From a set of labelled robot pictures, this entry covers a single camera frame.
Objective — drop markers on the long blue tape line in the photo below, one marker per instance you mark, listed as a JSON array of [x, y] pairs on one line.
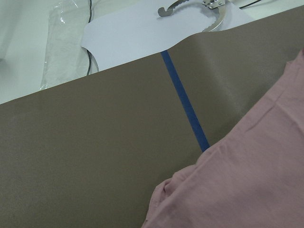
[[187, 106]]

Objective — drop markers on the white paper sheet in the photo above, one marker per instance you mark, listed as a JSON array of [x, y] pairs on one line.
[[138, 31]]

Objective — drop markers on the clear plastic bag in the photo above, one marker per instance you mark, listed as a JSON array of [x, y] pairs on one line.
[[65, 59]]

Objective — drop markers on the pink Snoopy t-shirt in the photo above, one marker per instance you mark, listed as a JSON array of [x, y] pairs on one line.
[[253, 177]]

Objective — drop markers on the reacher grabber tool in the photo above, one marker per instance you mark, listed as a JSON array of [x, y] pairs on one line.
[[213, 10]]

